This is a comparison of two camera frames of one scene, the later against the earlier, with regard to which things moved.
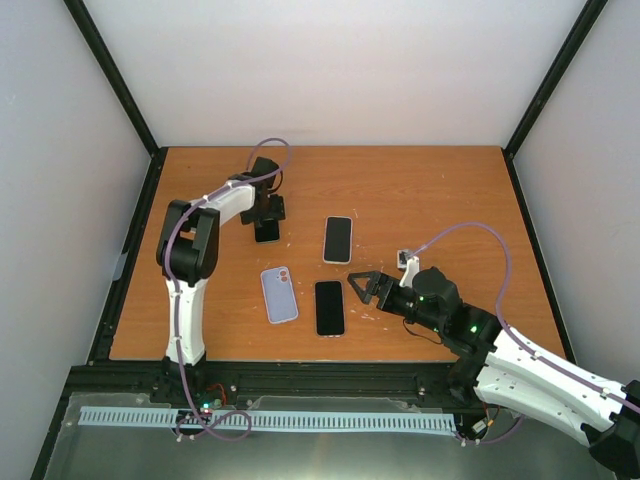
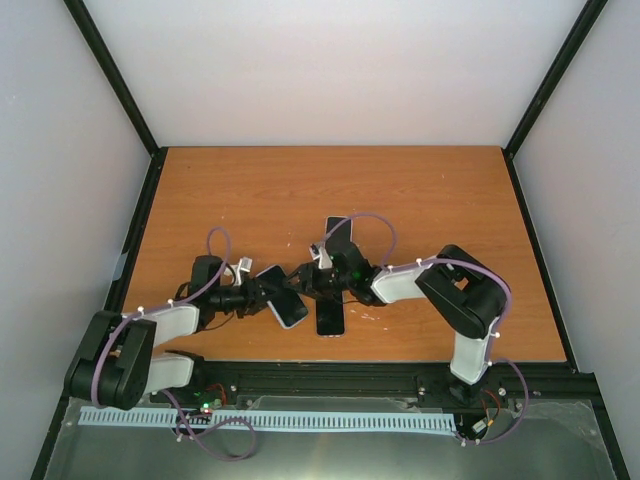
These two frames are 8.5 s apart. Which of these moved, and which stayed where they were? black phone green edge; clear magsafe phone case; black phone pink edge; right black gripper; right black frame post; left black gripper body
Moved: left black gripper body; black phone green edge; right black gripper
Stayed: clear magsafe phone case; right black frame post; black phone pink edge
